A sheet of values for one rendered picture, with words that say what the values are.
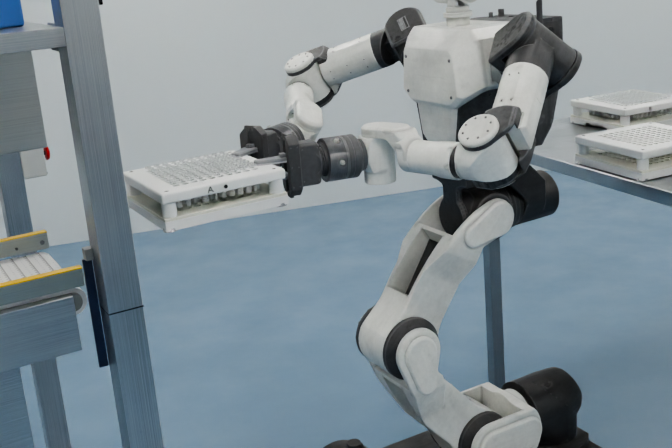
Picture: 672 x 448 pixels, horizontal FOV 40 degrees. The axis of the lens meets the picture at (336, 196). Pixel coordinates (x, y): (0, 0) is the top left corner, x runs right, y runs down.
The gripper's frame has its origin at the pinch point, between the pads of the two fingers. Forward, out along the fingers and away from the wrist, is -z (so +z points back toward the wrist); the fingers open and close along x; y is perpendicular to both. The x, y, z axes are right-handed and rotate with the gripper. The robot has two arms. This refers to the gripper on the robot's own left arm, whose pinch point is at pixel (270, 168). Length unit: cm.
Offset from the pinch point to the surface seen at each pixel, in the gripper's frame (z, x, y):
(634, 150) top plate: 88, 9, 2
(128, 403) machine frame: -35, 33, -19
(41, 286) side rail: -45.5, 10.7, -14.9
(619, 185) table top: 87, 18, 6
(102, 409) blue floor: -29, 104, 128
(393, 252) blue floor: 122, 101, 219
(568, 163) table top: 86, 16, 25
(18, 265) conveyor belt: -48, 13, 6
